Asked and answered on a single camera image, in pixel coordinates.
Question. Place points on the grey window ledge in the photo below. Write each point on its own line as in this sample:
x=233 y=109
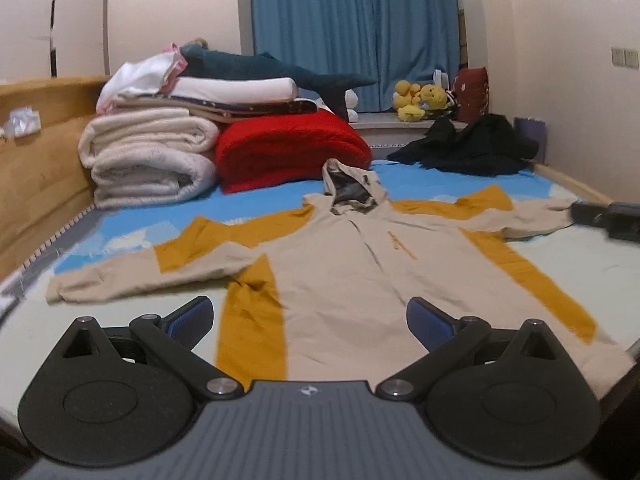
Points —
x=390 y=127

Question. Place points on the white wardrobe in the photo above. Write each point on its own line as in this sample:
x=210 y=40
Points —
x=30 y=15

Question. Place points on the wooden headboard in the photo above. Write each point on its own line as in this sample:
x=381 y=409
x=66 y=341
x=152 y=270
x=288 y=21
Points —
x=40 y=180

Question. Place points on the wall switch plate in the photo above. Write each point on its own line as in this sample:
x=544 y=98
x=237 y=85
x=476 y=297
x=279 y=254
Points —
x=625 y=57

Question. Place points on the blue curtain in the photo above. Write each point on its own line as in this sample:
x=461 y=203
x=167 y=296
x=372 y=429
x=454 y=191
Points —
x=350 y=30

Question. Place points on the dark patterned folded cloth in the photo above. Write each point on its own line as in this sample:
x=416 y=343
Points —
x=265 y=108

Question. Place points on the red folded blanket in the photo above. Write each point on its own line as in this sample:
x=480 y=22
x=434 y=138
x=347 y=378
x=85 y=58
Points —
x=290 y=152

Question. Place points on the blue printed bed sheet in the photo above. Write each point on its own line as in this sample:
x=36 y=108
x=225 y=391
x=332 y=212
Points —
x=150 y=217

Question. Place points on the white cloth with pink trim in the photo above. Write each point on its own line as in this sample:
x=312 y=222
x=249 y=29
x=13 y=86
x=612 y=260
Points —
x=137 y=77

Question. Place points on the yellow plush toy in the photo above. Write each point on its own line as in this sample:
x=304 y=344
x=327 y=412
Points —
x=407 y=102
x=434 y=96

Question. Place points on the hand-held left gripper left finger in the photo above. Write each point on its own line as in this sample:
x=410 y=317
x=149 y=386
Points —
x=192 y=316

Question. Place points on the dark red backpack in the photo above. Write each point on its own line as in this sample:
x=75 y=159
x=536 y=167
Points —
x=471 y=94

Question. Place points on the dark teal shark plush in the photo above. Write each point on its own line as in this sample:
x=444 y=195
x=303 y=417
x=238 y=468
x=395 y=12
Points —
x=255 y=67

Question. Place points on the white folded quilt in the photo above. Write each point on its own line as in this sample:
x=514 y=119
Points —
x=145 y=160

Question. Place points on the white plush toy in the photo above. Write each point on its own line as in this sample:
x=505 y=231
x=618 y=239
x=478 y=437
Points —
x=352 y=102

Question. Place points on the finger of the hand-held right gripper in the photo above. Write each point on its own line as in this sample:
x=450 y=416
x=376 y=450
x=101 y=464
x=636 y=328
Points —
x=587 y=212

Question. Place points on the beige and yellow hooded jacket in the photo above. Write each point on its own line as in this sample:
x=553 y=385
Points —
x=350 y=270

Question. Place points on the white folded sheet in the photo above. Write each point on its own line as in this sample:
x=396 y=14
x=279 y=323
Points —
x=235 y=89

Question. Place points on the clear plastic bag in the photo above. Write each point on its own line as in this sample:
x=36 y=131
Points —
x=21 y=122

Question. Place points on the purple box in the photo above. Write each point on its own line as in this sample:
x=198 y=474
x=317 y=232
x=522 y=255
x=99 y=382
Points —
x=532 y=130

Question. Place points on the black clothes pile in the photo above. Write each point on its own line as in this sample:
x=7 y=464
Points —
x=475 y=147

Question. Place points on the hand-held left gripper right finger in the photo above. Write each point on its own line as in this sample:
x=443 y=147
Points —
x=427 y=322

